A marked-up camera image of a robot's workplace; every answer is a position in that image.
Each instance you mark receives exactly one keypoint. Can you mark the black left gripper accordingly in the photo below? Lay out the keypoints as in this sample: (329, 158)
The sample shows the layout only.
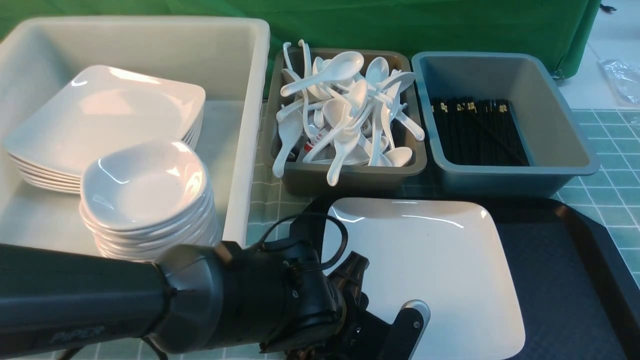
(329, 319)

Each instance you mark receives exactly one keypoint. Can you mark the large white square rice plate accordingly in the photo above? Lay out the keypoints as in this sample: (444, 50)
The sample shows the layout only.
(447, 254)

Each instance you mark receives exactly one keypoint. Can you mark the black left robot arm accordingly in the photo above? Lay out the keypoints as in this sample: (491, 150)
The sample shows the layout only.
(196, 298)

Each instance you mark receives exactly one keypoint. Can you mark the stack of white bowls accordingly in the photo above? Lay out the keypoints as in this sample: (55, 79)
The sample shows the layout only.
(142, 200)

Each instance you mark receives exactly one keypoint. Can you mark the grey-brown spoon bin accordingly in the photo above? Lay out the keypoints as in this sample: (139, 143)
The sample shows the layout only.
(310, 179)

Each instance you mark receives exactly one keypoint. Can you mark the pile of white spoons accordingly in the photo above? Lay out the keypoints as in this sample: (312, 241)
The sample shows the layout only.
(340, 116)

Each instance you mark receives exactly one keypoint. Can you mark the bundle of black chopsticks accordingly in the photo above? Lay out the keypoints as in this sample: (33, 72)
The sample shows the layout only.
(478, 132)

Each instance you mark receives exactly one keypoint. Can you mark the large white plastic tub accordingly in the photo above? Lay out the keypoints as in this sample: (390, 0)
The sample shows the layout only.
(226, 56)

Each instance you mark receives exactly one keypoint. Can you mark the black serving tray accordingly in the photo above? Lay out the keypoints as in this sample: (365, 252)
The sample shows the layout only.
(576, 297)

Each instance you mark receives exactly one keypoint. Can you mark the stack of white square plates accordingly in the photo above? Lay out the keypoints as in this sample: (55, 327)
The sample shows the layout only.
(102, 110)

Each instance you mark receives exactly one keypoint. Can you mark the blue-grey chopstick bin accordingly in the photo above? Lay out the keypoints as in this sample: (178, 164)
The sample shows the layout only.
(556, 148)

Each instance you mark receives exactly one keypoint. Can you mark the green checkered tablecloth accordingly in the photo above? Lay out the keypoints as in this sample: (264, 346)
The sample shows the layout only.
(40, 218)

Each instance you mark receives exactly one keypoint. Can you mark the green backdrop cloth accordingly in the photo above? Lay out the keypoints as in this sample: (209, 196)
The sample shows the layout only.
(553, 31)

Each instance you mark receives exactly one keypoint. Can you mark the clear plastic bag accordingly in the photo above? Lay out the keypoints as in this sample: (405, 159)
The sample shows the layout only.
(624, 80)

